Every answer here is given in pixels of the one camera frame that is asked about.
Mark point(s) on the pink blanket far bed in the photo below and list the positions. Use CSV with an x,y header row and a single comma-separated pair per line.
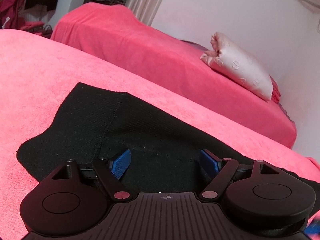
x,y
112,33

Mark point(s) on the pink blanket bed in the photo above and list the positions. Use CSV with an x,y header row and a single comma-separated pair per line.
x,y
112,33
36,76

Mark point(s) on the dark clothes pile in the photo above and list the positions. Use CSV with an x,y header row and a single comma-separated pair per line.
x,y
108,2

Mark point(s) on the cream embossed pillow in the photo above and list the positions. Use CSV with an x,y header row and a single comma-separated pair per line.
x,y
239,65

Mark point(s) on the dark red hanging garment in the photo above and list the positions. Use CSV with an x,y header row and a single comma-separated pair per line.
x,y
9,13

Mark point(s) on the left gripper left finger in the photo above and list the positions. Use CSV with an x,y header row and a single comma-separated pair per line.
x,y
109,172

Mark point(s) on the black knit pants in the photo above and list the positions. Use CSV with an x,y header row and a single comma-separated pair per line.
x,y
95,123

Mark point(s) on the pink blanket near bed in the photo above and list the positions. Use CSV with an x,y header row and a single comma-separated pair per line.
x,y
36,76

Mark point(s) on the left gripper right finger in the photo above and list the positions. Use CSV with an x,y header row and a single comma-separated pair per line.
x,y
220,171

